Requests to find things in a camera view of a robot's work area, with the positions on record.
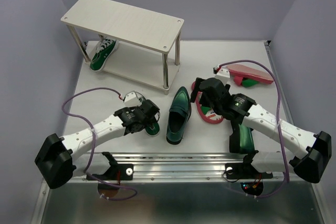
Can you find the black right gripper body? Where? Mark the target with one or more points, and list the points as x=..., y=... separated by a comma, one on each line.
x=216, y=108

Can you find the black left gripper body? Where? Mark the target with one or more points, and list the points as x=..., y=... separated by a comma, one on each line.
x=148, y=122

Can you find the green canvas sneaker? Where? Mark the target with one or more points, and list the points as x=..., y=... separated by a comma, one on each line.
x=153, y=129
x=104, y=49

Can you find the green leather loafer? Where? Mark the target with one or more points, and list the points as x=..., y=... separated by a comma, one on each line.
x=179, y=115
x=241, y=140

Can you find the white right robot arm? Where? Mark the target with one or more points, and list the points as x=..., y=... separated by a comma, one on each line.
x=311, y=151

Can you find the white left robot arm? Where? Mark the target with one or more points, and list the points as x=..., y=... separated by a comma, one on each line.
x=86, y=140

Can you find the white two-tier shoe shelf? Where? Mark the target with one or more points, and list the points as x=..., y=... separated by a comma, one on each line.
x=149, y=49

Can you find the colourful pink slide sandal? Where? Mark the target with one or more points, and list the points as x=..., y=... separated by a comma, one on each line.
x=206, y=113

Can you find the pink sandal upside down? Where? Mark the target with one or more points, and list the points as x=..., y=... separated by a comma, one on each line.
x=247, y=77

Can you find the green leather loafer on side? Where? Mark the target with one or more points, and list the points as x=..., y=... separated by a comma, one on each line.
x=241, y=140

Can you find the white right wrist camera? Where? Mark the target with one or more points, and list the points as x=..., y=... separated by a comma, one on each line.
x=222, y=74

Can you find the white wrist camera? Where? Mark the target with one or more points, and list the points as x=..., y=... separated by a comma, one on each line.
x=222, y=74
x=131, y=98

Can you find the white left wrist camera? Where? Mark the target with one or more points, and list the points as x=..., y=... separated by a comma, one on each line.
x=131, y=98

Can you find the aluminium mounting rail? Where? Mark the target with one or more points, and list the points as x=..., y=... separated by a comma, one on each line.
x=256, y=165

